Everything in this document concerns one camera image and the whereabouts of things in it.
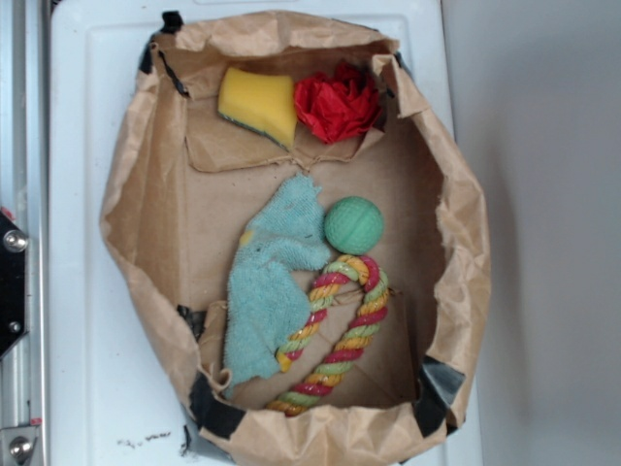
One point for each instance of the green rubber ball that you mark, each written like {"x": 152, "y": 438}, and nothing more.
{"x": 354, "y": 225}

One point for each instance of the teal terry cloth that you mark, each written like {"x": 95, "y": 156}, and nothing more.
{"x": 265, "y": 303}

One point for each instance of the brown paper bag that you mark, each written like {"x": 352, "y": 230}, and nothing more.
{"x": 184, "y": 183}

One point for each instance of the yellow sponge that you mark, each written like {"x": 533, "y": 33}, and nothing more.
{"x": 262, "y": 103}

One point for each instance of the aluminium frame rail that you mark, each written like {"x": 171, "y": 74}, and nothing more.
{"x": 24, "y": 150}

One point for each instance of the crumpled red paper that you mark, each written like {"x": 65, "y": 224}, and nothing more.
{"x": 338, "y": 107}

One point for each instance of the black metal bracket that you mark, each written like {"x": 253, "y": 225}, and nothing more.
{"x": 14, "y": 244}

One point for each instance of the multicolour twisted rope toy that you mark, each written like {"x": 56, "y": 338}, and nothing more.
{"x": 330, "y": 372}

